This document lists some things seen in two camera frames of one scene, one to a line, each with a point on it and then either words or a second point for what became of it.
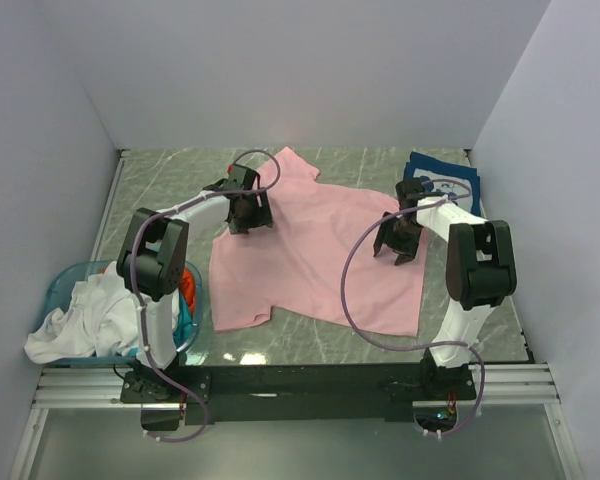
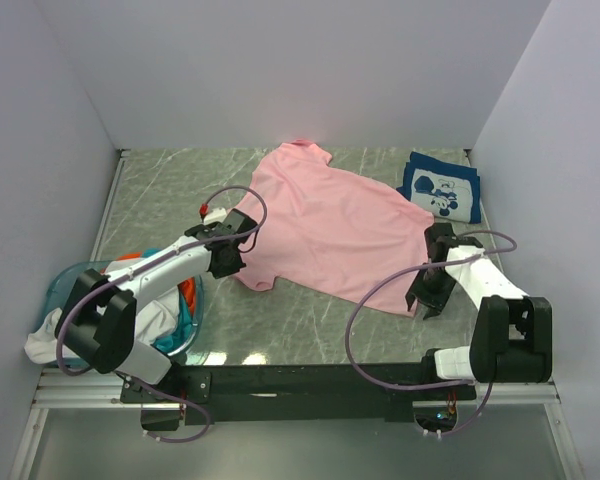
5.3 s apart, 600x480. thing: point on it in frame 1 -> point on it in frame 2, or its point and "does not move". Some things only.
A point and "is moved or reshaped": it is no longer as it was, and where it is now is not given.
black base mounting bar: (291, 393) does not move
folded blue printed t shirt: (458, 181) does not move
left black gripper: (262, 216) -> (222, 272)
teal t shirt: (185, 327) does not move
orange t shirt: (188, 285) does not move
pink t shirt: (292, 268) is moved or reshaped
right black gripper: (407, 251) -> (435, 302)
